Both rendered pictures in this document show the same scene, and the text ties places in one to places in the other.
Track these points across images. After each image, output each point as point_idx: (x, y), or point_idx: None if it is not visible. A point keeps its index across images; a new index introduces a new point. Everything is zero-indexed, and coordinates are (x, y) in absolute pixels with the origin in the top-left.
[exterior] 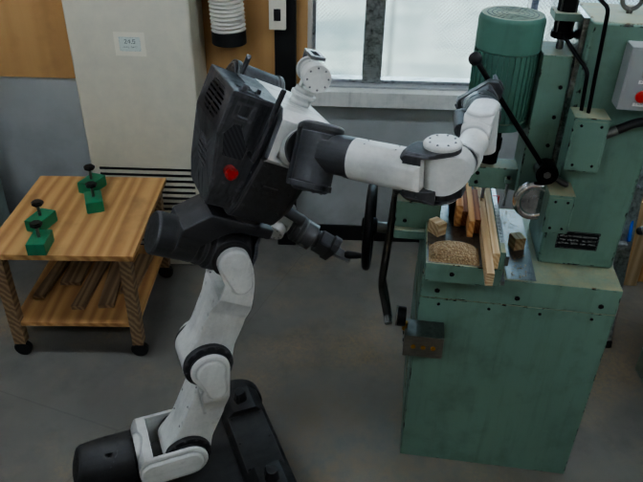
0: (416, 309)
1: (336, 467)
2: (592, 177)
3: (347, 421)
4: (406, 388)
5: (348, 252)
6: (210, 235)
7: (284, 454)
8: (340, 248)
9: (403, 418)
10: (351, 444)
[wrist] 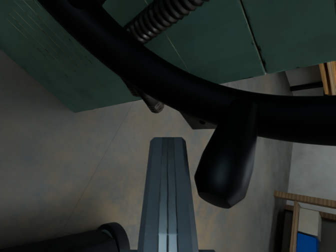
0: (194, 59)
1: (56, 175)
2: None
3: (1, 134)
4: (94, 92)
5: (248, 184)
6: None
7: (73, 250)
8: (195, 230)
9: (81, 102)
10: (37, 147)
